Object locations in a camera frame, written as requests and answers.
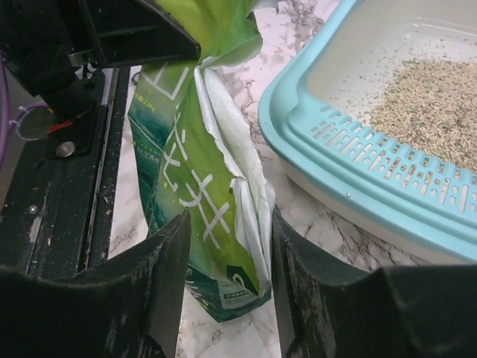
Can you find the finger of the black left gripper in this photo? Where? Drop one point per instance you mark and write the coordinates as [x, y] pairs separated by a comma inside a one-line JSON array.
[[132, 33]]

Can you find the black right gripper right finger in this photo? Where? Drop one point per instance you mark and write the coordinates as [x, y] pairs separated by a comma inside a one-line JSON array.
[[328, 308]]

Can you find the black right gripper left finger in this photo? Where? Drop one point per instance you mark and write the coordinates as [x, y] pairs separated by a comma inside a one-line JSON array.
[[129, 306]]

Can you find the green litter bag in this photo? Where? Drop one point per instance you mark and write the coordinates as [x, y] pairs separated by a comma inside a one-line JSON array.
[[194, 152]]

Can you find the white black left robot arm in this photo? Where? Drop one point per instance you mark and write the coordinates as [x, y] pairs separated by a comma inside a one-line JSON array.
[[45, 42]]

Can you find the teal cat litter box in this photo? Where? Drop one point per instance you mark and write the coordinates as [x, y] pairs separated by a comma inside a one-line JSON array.
[[315, 116]]

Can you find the beige litter pile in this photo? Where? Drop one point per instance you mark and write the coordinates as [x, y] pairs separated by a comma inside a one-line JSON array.
[[431, 105]]

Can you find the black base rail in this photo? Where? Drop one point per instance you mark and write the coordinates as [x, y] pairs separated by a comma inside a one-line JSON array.
[[57, 214]]

